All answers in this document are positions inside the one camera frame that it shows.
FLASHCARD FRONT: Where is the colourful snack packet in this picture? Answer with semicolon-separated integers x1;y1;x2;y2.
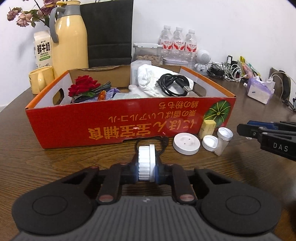
239;56;261;77

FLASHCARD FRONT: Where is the iridescent green bundle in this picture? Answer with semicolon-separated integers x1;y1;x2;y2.
112;92;141;100

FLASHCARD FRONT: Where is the white robot toy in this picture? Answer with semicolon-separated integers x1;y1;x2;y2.
195;49;211;76

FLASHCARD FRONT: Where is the thin black usb cable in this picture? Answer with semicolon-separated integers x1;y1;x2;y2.
134;136;170;158

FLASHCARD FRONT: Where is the orange candy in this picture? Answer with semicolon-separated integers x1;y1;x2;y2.
97;90;107;101

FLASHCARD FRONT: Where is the braided black grey cable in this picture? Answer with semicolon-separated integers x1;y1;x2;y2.
70;81;112;103

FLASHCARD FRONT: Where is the white milk carton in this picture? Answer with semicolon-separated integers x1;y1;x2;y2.
34;31;52;68

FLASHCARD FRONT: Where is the translucent plastic container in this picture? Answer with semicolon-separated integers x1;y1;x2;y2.
130;60;153;86

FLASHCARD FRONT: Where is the large white ribbed lid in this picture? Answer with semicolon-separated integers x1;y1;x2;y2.
138;144;156;182

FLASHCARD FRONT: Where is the yellow white alpaca plush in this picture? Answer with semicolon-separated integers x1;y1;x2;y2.
128;85;149;98

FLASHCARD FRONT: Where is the clear nut storage container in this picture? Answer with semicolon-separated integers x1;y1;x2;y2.
132;43;163;66

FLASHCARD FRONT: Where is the dried pink rose bouquet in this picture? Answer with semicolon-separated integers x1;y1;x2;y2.
6;0;58;28

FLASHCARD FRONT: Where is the white plastic bag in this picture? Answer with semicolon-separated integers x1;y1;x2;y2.
137;64;195;98

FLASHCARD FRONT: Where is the red cardboard box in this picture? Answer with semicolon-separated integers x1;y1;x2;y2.
26;65;236;149

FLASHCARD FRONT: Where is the yellow eraser block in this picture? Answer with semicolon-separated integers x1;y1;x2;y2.
198;120;216;140

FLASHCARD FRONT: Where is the phone on stand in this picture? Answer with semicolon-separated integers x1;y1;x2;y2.
282;98;296;112

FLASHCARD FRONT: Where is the small white tin box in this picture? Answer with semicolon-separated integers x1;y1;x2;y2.
163;58;189;67

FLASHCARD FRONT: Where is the small white capped vial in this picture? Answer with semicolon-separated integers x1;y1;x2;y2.
214;127;233;156

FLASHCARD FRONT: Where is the purple tissue pack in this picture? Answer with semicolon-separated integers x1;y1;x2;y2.
245;76;275;104

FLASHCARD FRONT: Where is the water bottle right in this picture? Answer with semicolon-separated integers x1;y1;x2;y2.
184;29;197;69

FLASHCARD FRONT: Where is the yellow ceramic mug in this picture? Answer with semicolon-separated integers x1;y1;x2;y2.
29;66;54;95

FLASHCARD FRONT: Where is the small white round cap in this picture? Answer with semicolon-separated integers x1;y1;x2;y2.
202;135;218;152

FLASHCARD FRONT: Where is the water bottle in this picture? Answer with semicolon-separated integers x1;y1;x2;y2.
171;27;185;59
158;25;173;63
184;29;197;69

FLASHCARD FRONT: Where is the water bottle middle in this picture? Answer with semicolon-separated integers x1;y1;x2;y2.
171;27;185;59

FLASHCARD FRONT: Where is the yellow thermos jug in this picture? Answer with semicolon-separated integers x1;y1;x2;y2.
49;1;89;78

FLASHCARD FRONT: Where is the black paper bag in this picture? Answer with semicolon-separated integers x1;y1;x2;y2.
80;1;133;68

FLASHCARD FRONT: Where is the thick black usb cable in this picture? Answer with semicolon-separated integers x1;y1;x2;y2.
155;73;193;97

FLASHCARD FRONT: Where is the white round disc device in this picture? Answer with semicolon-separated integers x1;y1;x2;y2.
173;133;201;156

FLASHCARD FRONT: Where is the tangle of charger cables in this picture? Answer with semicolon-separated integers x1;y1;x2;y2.
206;55;246;83

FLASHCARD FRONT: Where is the red artificial rose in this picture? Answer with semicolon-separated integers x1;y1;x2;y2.
68;75;101;97

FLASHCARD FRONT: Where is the water bottle left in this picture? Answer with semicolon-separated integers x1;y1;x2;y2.
158;25;173;63

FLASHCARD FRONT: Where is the purple fabric pouch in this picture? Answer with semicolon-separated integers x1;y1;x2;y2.
80;88;120;102

